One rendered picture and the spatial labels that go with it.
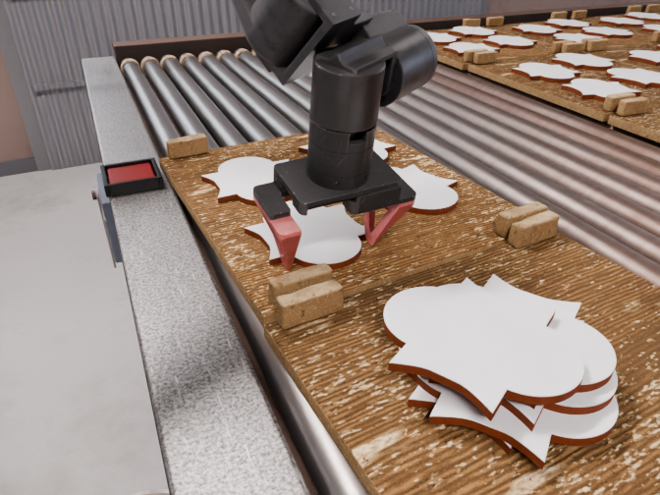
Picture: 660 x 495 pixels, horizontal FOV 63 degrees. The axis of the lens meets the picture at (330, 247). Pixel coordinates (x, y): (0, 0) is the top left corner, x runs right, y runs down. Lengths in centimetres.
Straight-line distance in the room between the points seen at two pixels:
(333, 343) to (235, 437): 11
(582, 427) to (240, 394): 24
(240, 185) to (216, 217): 7
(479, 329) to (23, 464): 148
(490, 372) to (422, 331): 6
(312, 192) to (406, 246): 15
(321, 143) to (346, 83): 6
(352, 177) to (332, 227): 14
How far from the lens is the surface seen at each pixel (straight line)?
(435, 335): 40
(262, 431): 42
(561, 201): 78
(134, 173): 80
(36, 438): 178
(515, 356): 40
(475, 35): 172
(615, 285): 58
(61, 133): 341
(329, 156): 45
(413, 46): 49
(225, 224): 62
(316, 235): 57
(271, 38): 46
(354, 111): 43
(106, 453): 167
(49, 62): 332
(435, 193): 67
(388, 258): 55
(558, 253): 61
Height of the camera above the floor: 123
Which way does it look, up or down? 32 degrees down
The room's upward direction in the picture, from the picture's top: straight up
